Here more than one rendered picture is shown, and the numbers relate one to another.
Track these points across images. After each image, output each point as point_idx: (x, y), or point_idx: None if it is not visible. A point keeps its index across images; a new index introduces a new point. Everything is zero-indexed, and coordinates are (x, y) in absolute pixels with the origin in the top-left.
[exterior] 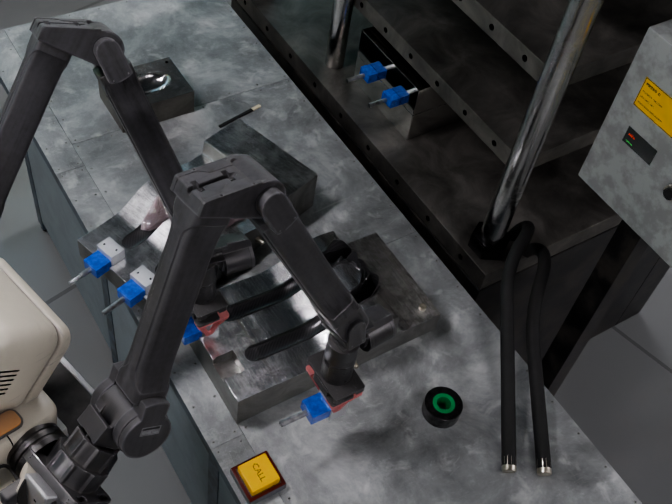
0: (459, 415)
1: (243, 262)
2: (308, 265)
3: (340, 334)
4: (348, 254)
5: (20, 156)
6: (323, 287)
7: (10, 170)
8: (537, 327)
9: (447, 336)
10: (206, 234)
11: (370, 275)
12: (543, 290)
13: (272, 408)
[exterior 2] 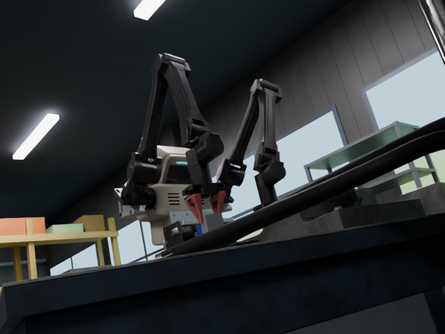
0: (228, 246)
1: (266, 170)
2: (175, 93)
3: (181, 135)
4: (351, 192)
5: (240, 135)
6: (179, 105)
7: (237, 141)
8: (336, 176)
9: None
10: (153, 80)
11: (351, 204)
12: (392, 150)
13: None
